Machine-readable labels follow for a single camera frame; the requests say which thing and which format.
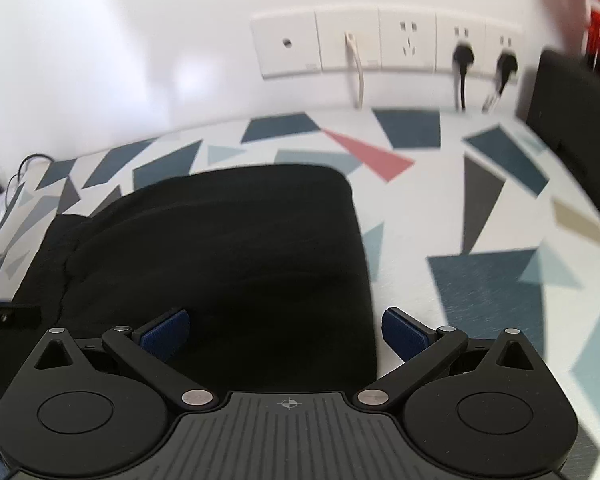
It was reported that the white wall socket strip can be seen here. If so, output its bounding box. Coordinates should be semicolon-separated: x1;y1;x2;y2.
250;5;527;80

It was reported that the geometric patterned table mat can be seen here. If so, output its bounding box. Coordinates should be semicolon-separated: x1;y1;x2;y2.
0;106;600;480

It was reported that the black power plug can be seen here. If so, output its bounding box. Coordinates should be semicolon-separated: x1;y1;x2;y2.
481;49;520;112
452;40;476;112

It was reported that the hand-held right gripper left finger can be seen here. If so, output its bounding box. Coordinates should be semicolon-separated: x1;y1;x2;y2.
34;308;219;410

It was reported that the black cabinet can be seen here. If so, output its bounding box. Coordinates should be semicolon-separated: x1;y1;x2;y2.
524;49;600;212

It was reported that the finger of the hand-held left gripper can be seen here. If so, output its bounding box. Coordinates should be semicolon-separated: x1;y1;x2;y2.
0;304;41;330

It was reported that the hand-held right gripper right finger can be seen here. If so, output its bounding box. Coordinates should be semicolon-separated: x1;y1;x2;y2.
352;307;547;408

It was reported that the white cable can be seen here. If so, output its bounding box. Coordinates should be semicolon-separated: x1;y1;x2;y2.
344;32;366;109

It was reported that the black garment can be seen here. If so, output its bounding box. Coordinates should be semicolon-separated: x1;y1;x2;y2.
0;164;379;397

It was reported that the black cable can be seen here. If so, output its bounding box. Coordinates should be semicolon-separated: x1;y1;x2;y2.
4;154;56;197

